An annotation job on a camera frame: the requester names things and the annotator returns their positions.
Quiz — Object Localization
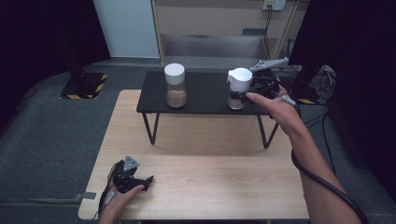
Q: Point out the bundle of floor cables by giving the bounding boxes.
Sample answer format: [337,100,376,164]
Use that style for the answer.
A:
[279,63,339,175]

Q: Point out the black curtain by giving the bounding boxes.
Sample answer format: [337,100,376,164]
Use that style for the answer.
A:
[0,0,111,132]
[289,0,396,194]

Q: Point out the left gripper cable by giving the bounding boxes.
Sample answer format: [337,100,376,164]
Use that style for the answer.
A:
[97,164,117,219]

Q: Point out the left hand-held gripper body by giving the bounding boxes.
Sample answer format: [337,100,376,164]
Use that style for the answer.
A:
[106,155,148,194]

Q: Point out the person's left hand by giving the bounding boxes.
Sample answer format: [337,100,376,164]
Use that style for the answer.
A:
[97,184,146,224]

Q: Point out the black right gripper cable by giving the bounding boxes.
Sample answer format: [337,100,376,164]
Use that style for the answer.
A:
[281,94,372,224]

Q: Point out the person's right hand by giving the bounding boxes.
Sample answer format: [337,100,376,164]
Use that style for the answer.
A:
[246,84,308,140]

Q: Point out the glass jar with brown powder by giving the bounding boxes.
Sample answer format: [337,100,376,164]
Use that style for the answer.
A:
[163,63,188,109]

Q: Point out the black metal shelf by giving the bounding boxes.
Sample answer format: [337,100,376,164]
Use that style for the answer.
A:
[135,70,281,149]

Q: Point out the glass jar with spout lid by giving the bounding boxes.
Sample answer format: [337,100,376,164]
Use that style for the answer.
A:
[227,67,254,110]

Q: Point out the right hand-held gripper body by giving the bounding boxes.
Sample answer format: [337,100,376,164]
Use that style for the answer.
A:
[248,57,290,101]

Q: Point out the black cable at socket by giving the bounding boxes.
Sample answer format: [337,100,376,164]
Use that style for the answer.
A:
[262,5,273,60]

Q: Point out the white power socket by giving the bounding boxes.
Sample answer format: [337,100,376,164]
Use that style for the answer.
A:
[262,0,287,12]

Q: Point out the wooden cabinet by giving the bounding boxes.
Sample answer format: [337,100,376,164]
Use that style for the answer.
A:
[150,0,310,64]

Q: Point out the grey tape strip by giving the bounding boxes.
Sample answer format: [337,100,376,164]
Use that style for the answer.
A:
[74,191,97,201]

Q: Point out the black stand with striped base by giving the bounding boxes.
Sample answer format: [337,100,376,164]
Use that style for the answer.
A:
[289,55,331,105]
[58,0,109,101]

